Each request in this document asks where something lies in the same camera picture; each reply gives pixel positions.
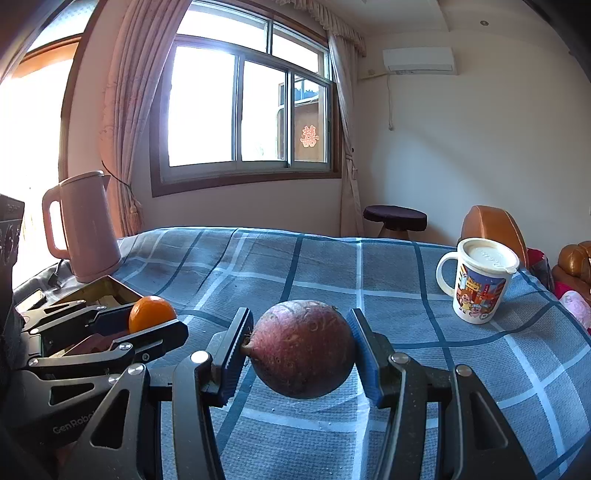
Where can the purple passion fruit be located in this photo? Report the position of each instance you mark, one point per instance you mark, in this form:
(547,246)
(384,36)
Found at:
(300,350)

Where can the pink curtain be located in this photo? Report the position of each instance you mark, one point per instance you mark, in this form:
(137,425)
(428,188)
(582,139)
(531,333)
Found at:
(124,115)

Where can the blue checked tablecloth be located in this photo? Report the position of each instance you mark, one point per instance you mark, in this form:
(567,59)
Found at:
(323,277)

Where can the brown leather sofa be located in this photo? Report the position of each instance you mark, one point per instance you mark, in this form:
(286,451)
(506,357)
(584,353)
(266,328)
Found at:
(575,263)

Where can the red cloth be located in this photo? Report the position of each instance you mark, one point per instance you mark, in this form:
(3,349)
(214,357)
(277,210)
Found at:
(538,265)

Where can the wooden framed sliding window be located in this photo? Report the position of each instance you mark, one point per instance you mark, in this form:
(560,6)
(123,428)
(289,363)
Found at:
(207,106)

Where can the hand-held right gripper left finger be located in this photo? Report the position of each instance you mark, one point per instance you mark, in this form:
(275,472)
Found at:
(235,364)

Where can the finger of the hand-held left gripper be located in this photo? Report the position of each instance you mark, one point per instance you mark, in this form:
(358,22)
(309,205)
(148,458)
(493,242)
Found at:
(152,337)
(111,318)

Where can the white wall air conditioner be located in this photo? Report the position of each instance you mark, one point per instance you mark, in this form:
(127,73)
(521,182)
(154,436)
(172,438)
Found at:
(420,60)

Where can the brown leather armchair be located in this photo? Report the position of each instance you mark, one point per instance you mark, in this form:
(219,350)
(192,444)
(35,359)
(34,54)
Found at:
(494,230)

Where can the air conditioner pipe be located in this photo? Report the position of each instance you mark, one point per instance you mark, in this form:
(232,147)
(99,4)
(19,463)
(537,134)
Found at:
(391,101)

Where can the white printed mug with lid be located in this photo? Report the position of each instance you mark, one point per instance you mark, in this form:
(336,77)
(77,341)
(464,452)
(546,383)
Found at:
(480,281)

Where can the red paper window decoration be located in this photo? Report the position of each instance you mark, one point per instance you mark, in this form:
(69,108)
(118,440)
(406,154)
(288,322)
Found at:
(308,136)

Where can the small tangerine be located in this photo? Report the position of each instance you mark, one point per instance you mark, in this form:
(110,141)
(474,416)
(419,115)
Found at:
(152,311)

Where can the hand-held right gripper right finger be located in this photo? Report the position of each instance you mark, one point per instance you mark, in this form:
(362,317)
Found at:
(367,369)

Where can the round dark cushioned stool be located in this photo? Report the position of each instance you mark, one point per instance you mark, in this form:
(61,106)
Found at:
(395,219)

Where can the metal tin box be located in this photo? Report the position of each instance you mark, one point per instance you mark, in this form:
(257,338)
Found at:
(111,288)

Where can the beige curtain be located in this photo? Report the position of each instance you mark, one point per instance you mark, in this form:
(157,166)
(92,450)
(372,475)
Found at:
(346,138)

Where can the pink electric kettle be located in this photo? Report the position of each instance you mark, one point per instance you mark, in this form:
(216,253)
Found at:
(78,226)

